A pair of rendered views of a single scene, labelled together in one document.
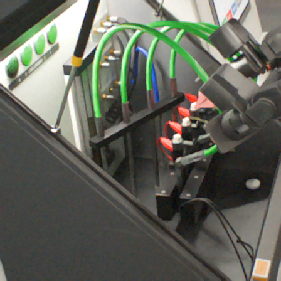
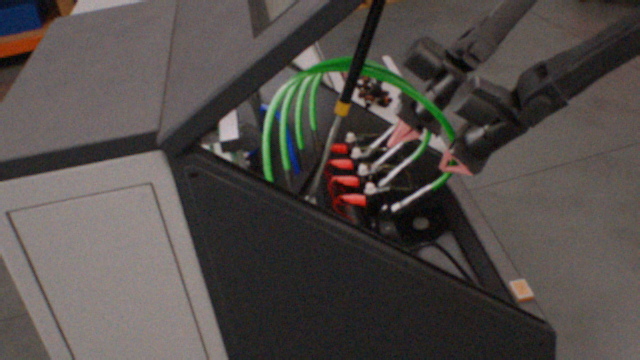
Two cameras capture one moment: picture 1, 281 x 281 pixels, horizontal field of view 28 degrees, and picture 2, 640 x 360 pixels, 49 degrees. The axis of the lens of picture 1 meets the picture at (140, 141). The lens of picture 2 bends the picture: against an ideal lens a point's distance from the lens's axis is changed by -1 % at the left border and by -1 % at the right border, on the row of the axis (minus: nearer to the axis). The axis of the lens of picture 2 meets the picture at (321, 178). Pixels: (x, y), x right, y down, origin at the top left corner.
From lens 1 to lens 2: 54 cm
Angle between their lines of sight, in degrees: 21
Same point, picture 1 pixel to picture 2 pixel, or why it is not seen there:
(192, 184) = (390, 236)
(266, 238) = (499, 261)
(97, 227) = (375, 300)
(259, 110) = (536, 110)
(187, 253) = (476, 291)
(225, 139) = (475, 159)
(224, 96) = (486, 109)
